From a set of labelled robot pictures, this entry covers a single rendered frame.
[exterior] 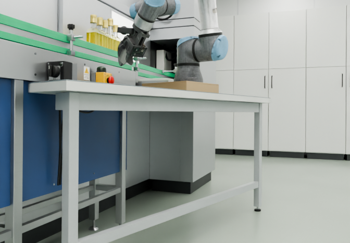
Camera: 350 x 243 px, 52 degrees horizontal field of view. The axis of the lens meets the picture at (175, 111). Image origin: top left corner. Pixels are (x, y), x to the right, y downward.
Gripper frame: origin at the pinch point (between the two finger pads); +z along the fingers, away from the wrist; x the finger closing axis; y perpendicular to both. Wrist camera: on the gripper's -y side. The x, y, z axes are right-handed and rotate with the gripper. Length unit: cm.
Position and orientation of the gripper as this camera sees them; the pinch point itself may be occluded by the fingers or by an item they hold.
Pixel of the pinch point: (121, 62)
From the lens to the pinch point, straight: 157.6
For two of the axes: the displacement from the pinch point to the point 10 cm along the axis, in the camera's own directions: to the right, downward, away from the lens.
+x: 7.7, 0.1, 6.3
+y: 4.4, 7.1, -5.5
